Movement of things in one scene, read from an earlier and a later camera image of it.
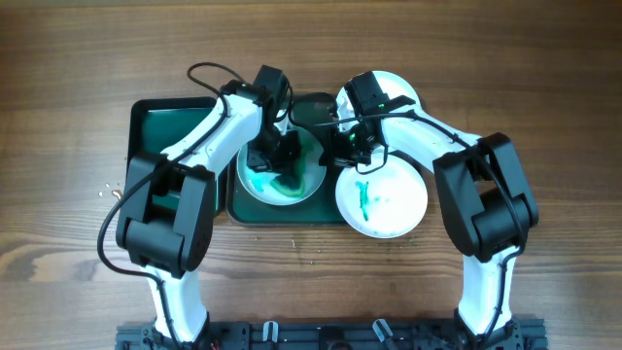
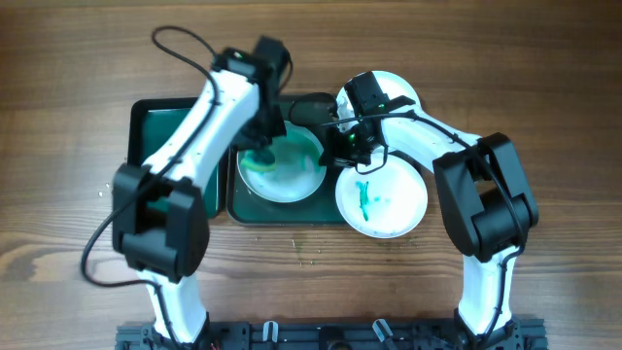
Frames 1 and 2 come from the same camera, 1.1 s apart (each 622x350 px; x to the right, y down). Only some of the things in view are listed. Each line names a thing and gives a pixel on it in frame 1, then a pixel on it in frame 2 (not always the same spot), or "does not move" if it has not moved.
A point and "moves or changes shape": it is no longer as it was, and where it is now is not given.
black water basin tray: [154, 123] does not move
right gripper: [343, 150] does not move
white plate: [386, 203] does not move
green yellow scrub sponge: [293, 182] moves or changes shape
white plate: [259, 182] does not move
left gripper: [271, 151] to [259, 144]
